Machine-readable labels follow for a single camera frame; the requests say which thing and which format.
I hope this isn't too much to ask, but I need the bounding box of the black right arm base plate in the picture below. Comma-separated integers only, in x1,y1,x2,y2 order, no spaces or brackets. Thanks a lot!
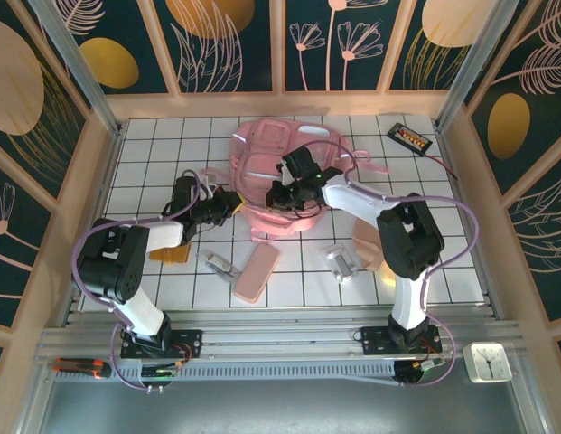
360,325,444,356

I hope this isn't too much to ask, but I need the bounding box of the clear pack with white stapler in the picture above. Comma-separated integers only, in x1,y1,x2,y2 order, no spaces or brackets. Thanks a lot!
320,242,360,285

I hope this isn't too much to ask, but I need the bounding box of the clear pack with small tool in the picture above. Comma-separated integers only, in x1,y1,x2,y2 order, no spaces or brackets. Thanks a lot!
194,248,243,285

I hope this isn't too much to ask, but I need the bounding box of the pink pencil case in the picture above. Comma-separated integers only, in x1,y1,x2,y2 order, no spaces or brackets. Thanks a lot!
232,242,281,305

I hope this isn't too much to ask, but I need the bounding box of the aluminium corner post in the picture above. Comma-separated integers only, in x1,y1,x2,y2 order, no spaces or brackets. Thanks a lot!
433,0,510,132
26,0,126,137

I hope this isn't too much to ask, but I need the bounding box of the small circuit board green light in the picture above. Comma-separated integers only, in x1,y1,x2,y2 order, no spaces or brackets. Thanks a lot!
413,359,446,374
141,365,181,380

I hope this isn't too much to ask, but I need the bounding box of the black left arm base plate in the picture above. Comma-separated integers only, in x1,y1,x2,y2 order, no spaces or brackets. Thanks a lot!
120,328,204,361

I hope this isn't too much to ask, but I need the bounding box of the aluminium front rail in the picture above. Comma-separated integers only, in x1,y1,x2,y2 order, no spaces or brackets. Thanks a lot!
33,307,525,363

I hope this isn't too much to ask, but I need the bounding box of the orange black utility knife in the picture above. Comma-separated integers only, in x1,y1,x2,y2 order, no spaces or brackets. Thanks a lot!
52,356,113,379

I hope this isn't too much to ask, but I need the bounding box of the round yellow sponge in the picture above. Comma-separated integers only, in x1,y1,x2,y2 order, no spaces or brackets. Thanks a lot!
379,261,398,288

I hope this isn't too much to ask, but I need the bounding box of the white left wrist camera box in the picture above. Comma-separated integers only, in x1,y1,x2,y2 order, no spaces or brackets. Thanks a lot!
201,174,222,200

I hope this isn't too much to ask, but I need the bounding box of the black charger with red strip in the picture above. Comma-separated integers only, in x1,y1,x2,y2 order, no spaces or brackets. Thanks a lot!
387,122,434,157

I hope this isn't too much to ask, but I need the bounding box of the grey slotted cable duct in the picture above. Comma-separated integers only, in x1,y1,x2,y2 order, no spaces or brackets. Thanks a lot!
110,359,398,385

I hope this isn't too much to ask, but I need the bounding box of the pink backpack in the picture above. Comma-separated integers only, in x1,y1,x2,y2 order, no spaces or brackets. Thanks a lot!
201,118,389,243

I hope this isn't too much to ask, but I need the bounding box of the red black wire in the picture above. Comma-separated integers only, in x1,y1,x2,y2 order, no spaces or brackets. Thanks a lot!
424,151,460,182

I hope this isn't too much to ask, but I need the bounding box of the yellow leather wallet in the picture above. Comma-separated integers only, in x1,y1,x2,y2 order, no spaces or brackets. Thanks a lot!
148,243,192,264

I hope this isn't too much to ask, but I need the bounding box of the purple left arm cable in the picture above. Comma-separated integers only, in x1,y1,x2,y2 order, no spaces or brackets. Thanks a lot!
71,169,204,392

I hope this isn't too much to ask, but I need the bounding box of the white square alarm clock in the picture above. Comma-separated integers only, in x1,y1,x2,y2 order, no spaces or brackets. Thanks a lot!
463,342,514,384

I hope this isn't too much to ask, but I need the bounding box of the aluminium side rail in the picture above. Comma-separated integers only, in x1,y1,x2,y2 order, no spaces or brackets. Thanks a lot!
58,128,126,326
435,121,507,322

